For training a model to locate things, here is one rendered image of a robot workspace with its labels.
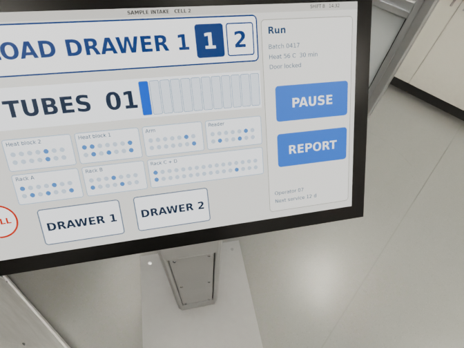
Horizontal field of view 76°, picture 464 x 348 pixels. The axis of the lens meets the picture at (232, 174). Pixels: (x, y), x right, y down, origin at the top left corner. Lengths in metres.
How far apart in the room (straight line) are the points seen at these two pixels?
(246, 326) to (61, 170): 1.07
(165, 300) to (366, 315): 0.86
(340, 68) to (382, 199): 1.45
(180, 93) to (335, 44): 0.20
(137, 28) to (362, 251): 1.44
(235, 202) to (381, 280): 1.26
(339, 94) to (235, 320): 1.07
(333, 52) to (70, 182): 0.36
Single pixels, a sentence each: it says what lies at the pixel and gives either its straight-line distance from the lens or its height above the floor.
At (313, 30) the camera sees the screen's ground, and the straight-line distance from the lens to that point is 0.41.
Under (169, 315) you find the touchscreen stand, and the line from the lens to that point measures 1.34.
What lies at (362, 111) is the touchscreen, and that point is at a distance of 0.45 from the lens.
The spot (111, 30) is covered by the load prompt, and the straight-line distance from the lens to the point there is 0.38.
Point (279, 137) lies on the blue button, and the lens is 0.39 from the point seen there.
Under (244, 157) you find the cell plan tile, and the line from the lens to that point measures 0.38.
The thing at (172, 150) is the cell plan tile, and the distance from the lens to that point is 0.37.
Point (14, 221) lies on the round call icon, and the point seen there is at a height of 1.01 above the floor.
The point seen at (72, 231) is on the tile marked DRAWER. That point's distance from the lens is 0.42.
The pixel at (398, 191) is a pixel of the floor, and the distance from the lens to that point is 1.91.
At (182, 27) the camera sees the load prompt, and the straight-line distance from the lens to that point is 0.38.
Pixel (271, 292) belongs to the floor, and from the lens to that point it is 1.41.
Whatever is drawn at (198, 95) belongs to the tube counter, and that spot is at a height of 1.11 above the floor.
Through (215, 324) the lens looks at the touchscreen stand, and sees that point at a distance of 1.32.
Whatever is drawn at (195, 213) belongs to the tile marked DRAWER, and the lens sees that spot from 0.40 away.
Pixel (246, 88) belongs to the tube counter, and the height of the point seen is 1.11.
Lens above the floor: 1.35
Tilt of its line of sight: 54 degrees down
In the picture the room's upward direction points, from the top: 6 degrees clockwise
